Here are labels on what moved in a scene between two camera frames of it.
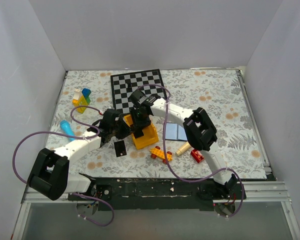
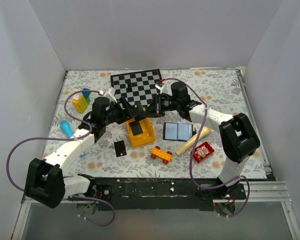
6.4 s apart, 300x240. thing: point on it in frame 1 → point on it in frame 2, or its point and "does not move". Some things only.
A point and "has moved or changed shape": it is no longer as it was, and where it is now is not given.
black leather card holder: (174, 131) does not move
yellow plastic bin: (150, 137) has moved or changed shape
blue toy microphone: (65, 126) does not move
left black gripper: (126, 130) → (129, 112)
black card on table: (120, 148) does not move
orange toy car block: (156, 152) does not move
